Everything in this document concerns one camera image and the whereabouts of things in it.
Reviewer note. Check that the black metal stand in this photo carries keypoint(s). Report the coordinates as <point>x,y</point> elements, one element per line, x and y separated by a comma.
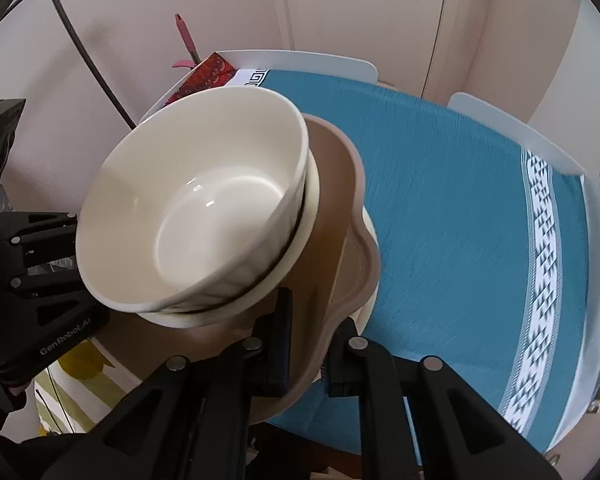
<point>80,45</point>

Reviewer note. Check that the white key-pattern cloth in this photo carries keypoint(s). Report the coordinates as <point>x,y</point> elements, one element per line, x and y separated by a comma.
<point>250,77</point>

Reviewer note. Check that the pink plastic tool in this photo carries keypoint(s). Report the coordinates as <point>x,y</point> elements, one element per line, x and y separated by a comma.
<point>186,40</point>

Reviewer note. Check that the white door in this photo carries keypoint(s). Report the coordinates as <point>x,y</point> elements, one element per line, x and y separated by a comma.
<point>370,25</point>

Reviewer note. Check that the large white plate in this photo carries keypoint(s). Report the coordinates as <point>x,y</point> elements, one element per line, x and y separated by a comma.
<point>372,245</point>

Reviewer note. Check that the teal tablecloth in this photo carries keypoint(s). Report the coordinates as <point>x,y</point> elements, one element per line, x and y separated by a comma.
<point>455,260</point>

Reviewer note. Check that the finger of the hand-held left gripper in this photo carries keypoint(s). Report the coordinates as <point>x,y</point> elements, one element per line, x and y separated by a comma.
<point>50,285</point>
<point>40,232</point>

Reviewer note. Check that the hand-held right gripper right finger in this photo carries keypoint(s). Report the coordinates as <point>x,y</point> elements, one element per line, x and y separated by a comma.
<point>341,360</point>

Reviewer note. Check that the yellow leaf-print mat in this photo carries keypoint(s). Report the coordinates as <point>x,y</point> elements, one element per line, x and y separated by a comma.
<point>85,375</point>

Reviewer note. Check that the red patterned cloth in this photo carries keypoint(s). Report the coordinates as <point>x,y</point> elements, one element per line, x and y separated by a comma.
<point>212,72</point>

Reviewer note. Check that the brown wavy-edged bowl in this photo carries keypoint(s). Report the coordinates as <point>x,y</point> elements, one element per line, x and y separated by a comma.
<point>332,185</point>

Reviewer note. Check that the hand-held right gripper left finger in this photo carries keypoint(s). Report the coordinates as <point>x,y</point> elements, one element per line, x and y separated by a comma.
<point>282,350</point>

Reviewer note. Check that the cream bowl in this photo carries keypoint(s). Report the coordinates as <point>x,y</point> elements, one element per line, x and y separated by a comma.
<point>310,220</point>

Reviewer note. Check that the white ribbed bowl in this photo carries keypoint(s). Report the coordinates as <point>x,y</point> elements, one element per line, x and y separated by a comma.
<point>180,200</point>

